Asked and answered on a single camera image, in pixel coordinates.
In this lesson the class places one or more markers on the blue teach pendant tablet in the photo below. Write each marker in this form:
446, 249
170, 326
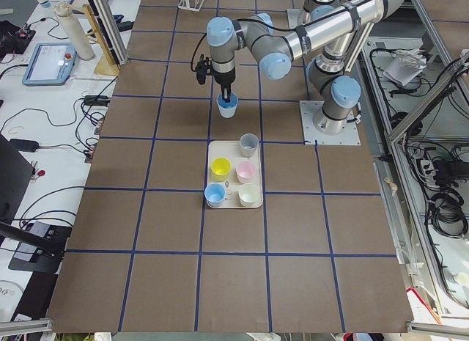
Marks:
50, 65

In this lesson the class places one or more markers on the black computer monitor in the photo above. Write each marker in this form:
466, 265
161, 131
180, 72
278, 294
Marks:
16, 174

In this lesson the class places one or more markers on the blue plastic cup on tray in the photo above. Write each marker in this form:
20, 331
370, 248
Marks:
214, 194

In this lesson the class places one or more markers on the grey plastic cup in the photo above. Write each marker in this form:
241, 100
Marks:
248, 144

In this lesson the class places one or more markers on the white cylindrical tube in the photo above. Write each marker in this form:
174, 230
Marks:
74, 31

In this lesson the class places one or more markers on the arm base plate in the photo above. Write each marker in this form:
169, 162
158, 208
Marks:
318, 129

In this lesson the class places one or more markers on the yellow plastic cup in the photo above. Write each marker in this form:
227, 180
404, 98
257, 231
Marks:
220, 169

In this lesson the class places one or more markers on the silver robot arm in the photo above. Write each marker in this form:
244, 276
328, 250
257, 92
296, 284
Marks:
337, 27
314, 9

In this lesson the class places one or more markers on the light blue plastic cup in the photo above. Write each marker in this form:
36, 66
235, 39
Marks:
227, 109

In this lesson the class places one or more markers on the wooden mug tree stand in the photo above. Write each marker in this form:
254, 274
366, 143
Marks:
106, 65

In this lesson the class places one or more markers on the pink plastic cup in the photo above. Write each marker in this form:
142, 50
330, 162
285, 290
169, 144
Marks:
245, 171

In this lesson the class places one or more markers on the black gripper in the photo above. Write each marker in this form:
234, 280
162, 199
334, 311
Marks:
225, 78

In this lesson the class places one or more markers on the beige plastic tray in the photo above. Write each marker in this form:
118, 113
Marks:
231, 151

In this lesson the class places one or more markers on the cream white plastic cup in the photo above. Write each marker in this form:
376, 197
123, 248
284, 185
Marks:
248, 194

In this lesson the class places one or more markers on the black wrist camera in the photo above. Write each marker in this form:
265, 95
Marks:
204, 68

